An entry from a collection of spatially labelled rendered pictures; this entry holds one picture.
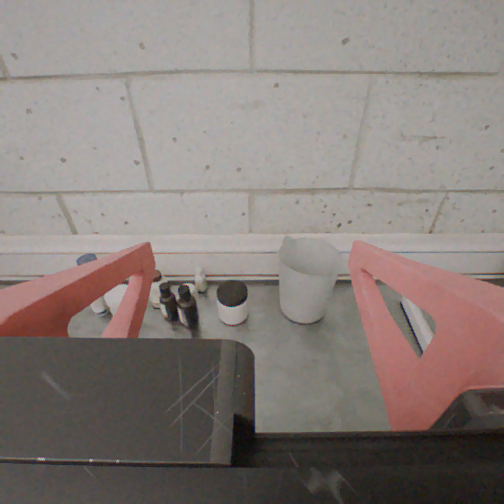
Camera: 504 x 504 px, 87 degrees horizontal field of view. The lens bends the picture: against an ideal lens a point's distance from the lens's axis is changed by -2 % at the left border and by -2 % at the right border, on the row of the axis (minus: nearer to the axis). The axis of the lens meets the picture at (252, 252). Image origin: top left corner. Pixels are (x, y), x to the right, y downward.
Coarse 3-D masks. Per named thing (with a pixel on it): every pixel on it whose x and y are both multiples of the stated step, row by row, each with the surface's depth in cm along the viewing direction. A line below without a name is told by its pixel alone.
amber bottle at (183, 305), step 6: (180, 288) 55; (186, 288) 55; (180, 294) 54; (186, 294) 54; (180, 300) 56; (186, 300) 56; (192, 300) 56; (180, 306) 56; (186, 306) 55; (192, 306) 56; (180, 312) 57; (186, 312) 56; (192, 312) 57; (180, 318) 59; (186, 318) 57; (192, 318) 58; (198, 318) 60; (186, 324) 59; (192, 324) 59
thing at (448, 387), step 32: (352, 256) 13; (384, 256) 10; (416, 288) 8; (448, 288) 7; (480, 288) 7; (384, 320) 11; (448, 320) 7; (480, 320) 6; (384, 352) 10; (448, 352) 7; (480, 352) 6; (384, 384) 10; (416, 384) 8; (448, 384) 7; (480, 384) 6; (416, 416) 8; (448, 416) 7; (480, 416) 6
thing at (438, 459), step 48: (240, 432) 4; (288, 432) 4; (336, 432) 4; (384, 432) 4; (432, 432) 4; (480, 432) 4; (0, 480) 3; (48, 480) 3; (96, 480) 3; (144, 480) 3; (192, 480) 3; (240, 480) 3; (288, 480) 3; (336, 480) 3; (384, 480) 3; (432, 480) 3; (480, 480) 3
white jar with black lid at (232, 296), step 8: (232, 280) 60; (224, 288) 58; (232, 288) 58; (240, 288) 58; (224, 296) 57; (232, 296) 57; (240, 296) 57; (224, 304) 56; (232, 304) 56; (240, 304) 56; (224, 312) 57; (232, 312) 57; (240, 312) 58; (224, 320) 59; (232, 320) 58; (240, 320) 59
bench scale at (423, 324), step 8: (408, 304) 60; (408, 312) 60; (416, 312) 57; (424, 312) 56; (416, 320) 56; (424, 320) 56; (432, 320) 54; (416, 328) 56; (424, 328) 54; (432, 328) 53; (416, 336) 56; (424, 336) 53; (432, 336) 53; (424, 344) 53
